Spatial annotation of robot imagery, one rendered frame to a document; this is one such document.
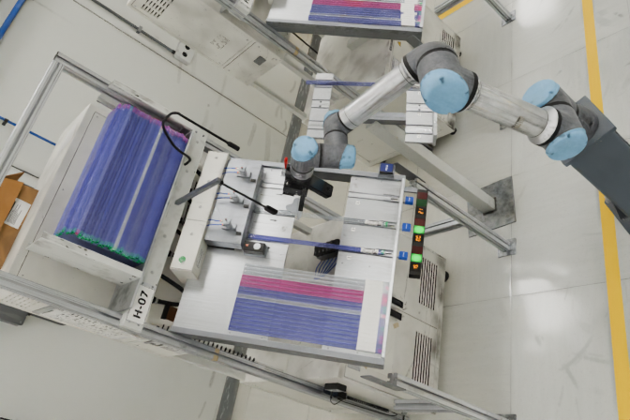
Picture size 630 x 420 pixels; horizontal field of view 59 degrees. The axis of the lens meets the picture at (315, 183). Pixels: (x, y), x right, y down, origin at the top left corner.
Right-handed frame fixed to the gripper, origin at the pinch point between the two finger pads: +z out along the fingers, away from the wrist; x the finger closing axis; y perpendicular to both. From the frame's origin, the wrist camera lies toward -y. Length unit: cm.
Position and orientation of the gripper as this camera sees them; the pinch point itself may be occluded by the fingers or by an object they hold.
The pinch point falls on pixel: (303, 201)
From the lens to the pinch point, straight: 195.5
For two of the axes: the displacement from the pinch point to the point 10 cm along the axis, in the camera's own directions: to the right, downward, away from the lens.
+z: -0.9, 4.9, 8.7
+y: -9.8, -2.0, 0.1
